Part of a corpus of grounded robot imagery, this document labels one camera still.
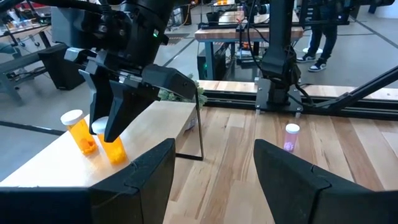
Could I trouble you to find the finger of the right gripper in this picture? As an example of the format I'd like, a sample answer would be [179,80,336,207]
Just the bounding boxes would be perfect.
[79,67,111,125]
[104,81,159,143]

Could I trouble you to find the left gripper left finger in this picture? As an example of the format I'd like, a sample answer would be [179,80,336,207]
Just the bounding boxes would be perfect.
[90,139,177,224]

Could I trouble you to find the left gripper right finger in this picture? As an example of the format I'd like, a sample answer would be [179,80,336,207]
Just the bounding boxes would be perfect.
[253,139,371,224]

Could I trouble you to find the orange medicine bottle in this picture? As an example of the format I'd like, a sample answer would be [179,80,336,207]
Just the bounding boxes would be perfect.
[60,109,99,156]
[91,116,128,166]

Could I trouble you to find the pink medicine bottle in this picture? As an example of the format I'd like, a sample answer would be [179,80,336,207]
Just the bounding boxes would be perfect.
[282,123,301,153]

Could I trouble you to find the wooden shelf black metal legs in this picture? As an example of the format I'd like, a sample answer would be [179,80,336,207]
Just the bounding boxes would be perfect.
[0,88,206,189]

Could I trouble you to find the black equipment case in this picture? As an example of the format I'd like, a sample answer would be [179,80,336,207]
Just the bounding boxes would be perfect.
[37,43,86,91]

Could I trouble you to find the black computer tower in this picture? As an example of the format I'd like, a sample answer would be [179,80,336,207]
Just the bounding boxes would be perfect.
[197,43,229,81]

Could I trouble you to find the wooden workbench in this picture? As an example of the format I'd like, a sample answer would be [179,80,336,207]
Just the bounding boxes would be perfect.
[194,9,305,82]

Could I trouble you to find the person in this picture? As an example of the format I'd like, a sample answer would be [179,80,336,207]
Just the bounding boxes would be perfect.
[295,0,340,73]

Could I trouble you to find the black aluminium table frame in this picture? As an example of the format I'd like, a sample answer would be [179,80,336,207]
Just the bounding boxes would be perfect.
[198,65,398,121]

